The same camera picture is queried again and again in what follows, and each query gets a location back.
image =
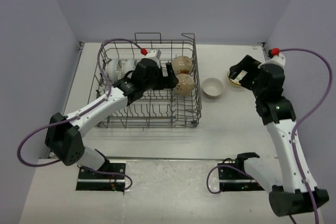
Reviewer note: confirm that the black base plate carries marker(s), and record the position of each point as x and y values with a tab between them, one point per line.
231	180
90	181

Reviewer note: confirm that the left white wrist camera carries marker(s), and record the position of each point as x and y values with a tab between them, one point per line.
154	55

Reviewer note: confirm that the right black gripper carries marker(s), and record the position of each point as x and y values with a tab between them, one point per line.
248	64

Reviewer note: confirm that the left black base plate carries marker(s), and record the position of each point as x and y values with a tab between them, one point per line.
90	181

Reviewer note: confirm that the grey wire dish rack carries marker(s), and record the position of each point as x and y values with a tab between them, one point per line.
156	108

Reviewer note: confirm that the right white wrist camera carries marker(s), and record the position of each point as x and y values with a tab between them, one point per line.
275	58

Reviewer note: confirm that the white green floral bowl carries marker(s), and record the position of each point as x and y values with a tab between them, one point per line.
235	82

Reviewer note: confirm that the beige floral bowl front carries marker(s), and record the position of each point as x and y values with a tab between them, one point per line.
213	88

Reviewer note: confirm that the white blue-striped bowl left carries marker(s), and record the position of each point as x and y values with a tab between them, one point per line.
114	70

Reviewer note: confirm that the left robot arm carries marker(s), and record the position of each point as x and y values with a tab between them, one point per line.
64	137

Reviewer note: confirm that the beige floral bowl back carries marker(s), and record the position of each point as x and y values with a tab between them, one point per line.
182	64

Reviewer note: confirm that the white blue-striped bowl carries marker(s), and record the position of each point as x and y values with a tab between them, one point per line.
114	70
129	65

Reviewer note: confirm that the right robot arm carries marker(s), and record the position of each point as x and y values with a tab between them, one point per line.
296	192

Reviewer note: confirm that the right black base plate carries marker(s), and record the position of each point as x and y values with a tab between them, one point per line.
231	180

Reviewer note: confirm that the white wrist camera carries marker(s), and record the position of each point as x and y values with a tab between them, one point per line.
154	55
275	58

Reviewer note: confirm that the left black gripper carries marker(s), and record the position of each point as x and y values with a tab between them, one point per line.
168	81

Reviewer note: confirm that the beige floral bowl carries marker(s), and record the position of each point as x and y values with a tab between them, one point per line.
182	64
185	85
213	88

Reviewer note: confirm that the white blue-striped bowl middle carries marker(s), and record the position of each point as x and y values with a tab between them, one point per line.
129	65

